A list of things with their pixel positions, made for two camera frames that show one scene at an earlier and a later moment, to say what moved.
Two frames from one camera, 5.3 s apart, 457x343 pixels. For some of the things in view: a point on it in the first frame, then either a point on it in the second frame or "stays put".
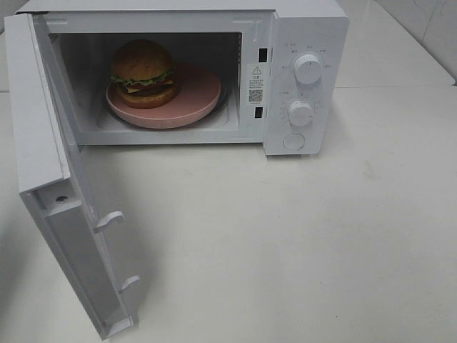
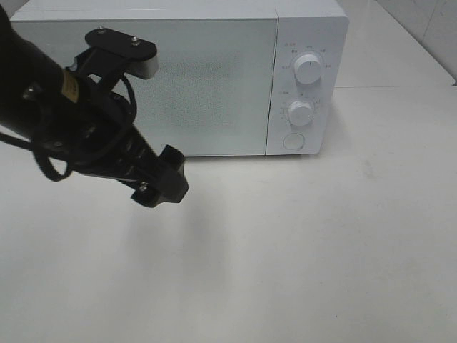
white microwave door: (51, 184) → (211, 91)
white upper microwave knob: (307, 68) stays put
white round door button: (293, 141) stays put
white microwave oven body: (202, 72) stays put
